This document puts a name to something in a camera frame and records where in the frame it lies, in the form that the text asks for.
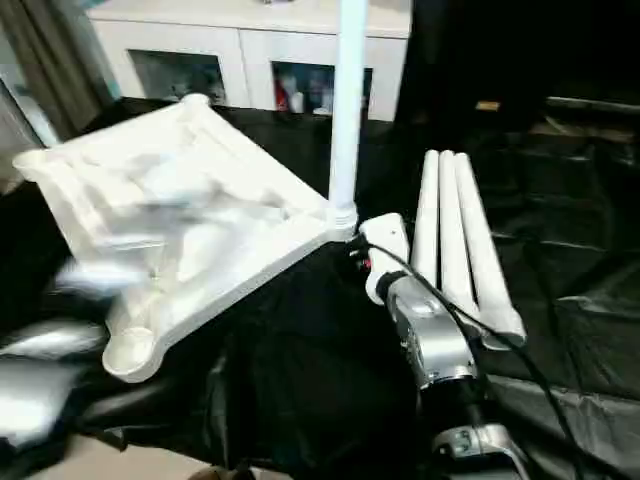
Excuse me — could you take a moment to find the grey-brown curtain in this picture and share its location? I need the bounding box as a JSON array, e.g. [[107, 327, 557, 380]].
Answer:
[[0, 0, 117, 147]]

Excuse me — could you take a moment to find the white glass-door cabinet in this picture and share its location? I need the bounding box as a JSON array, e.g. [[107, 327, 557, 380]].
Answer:
[[86, 0, 414, 123]]

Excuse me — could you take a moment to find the black plastic mat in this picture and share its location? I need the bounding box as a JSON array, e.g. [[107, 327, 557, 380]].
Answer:
[[0, 94, 640, 480]]

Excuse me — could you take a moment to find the dark metal rail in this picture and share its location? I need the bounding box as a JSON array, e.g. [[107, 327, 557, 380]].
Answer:
[[543, 96, 640, 115]]

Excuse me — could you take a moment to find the black box with yellow label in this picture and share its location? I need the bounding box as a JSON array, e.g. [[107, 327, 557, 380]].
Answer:
[[398, 0, 547, 132]]

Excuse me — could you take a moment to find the white plastic table top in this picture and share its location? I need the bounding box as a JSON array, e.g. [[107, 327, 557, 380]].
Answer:
[[11, 93, 360, 385]]

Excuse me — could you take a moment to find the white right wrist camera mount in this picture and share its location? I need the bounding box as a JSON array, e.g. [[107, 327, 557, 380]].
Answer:
[[357, 211, 408, 307]]

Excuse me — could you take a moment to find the white plastic table leg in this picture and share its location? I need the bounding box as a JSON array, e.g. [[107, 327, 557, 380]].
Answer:
[[438, 149, 476, 311], [326, 0, 372, 232], [409, 148, 442, 282], [453, 152, 528, 347]]

